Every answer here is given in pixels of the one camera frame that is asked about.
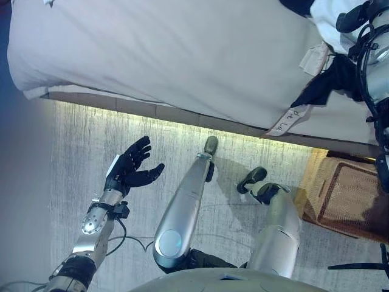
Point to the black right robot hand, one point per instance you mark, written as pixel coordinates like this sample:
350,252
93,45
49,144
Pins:
352,19

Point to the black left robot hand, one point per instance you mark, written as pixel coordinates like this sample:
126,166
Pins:
130,167

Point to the white garment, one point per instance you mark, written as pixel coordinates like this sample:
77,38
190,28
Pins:
328,27

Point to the black garment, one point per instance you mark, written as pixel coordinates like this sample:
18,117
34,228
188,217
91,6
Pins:
328,85

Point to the beige garment with lettered ribbon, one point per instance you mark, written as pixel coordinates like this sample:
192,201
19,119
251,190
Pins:
288,121

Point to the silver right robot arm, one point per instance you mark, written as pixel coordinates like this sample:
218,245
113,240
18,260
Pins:
378,85

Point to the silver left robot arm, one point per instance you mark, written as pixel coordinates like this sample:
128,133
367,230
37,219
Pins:
91,228

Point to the beige covered bed mattress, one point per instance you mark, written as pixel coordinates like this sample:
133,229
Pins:
152,54

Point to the wicker laundry basket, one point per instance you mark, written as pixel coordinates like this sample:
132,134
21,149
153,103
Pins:
343,197

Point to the grey striped rug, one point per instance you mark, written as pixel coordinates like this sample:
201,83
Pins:
76,170

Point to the silver left robot leg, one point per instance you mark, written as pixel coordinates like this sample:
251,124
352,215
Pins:
179,213

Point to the silver robot leg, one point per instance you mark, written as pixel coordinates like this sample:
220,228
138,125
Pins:
279,231
179,213

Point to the dark right robot foot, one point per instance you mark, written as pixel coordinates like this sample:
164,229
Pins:
252,178

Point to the grey robot torso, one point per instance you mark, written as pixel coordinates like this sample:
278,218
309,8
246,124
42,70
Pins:
212,281

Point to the silver right robot leg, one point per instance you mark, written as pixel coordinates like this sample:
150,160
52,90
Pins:
279,231

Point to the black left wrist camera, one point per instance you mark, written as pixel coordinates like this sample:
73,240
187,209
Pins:
121,210

